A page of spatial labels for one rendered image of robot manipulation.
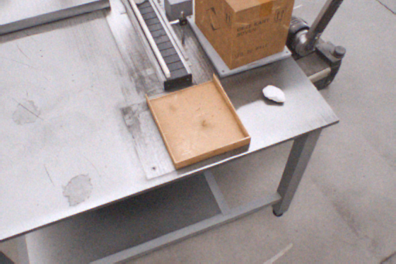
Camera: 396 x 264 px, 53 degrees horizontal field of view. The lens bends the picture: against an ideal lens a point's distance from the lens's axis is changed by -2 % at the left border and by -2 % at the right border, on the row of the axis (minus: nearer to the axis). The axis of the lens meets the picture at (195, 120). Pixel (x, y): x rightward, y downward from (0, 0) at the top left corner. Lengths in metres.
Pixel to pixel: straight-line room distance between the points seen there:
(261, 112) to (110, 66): 0.60
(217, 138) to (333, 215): 1.05
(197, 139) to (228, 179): 0.90
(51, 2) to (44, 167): 0.79
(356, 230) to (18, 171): 1.61
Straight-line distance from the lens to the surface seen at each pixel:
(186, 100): 1.45
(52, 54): 1.71
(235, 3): 1.38
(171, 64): 1.50
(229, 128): 1.38
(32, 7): 1.89
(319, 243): 2.16
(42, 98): 1.56
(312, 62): 2.51
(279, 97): 1.46
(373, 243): 2.25
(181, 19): 1.55
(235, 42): 1.43
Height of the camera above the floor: 1.95
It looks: 53 degrees down
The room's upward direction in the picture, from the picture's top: straight up
